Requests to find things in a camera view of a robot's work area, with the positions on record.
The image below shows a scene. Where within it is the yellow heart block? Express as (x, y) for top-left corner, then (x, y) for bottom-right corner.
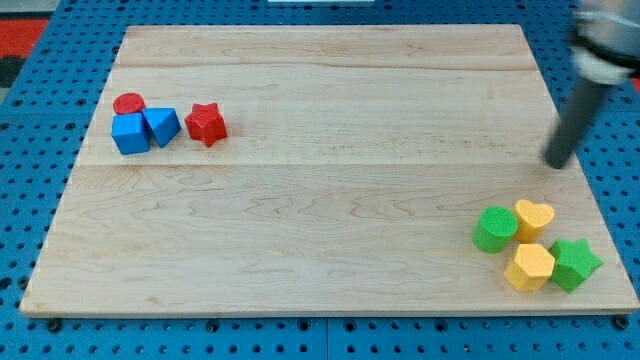
(513, 199), (555, 244)

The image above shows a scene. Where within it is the red cylinder block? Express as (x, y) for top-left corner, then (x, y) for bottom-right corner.
(112, 92), (146, 115)

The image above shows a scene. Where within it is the blue triangle block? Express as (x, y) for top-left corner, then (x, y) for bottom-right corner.
(142, 108), (182, 148)

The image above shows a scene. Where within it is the red star block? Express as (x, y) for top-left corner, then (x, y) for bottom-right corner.
(185, 103), (228, 147)

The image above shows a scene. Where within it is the green star block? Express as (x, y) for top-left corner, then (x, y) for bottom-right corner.
(549, 238), (604, 293)

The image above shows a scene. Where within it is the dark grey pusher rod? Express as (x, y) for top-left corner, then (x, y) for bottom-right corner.
(542, 76), (612, 169)

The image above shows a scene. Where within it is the wooden board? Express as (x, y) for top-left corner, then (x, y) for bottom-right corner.
(20, 25), (639, 319)

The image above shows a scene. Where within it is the green cylinder block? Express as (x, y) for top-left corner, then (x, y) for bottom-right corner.
(472, 206), (518, 254)

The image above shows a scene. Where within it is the blue cube block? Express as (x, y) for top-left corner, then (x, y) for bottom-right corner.
(111, 113), (151, 155)

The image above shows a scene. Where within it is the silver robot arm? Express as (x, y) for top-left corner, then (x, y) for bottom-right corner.
(572, 0), (639, 85)

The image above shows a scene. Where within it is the yellow hexagon block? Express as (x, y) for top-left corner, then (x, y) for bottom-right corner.
(503, 243), (555, 292)

